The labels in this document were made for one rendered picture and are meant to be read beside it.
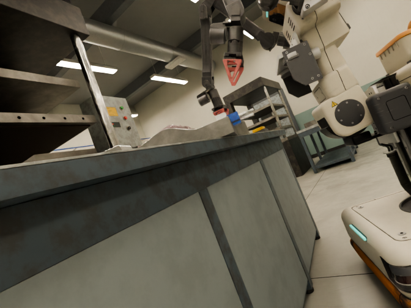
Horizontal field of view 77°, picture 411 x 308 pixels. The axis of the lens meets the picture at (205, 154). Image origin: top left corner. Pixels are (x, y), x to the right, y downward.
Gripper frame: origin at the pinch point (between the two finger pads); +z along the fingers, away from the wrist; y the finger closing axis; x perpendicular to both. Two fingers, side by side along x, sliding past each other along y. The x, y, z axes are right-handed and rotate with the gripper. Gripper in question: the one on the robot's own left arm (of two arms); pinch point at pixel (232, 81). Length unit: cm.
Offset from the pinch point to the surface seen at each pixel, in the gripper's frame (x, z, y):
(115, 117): -90, 9, -67
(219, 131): -0.9, 20.0, 16.1
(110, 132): -77, 21, -42
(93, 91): -90, -3, -42
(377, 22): 248, -292, -586
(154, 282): -4, 50, 55
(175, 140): -15.3, 23.8, 16.7
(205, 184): -1.9, 36.0, 26.8
